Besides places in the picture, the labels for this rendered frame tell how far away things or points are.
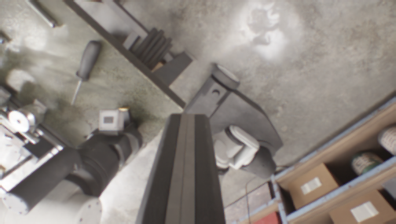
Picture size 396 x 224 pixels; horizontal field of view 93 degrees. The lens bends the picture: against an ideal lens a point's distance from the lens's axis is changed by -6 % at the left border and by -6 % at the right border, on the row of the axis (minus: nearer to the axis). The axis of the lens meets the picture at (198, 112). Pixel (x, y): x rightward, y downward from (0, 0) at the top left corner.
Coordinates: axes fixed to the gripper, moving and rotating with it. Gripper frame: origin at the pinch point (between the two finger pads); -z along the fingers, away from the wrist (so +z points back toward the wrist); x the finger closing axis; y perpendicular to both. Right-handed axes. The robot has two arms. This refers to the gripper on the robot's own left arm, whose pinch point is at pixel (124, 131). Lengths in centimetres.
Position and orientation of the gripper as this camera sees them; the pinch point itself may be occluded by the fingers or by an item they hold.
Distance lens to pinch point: 50.4
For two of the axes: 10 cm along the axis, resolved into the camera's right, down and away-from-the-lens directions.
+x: 9.9, -0.3, -1.5
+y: -0.9, -9.2, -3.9
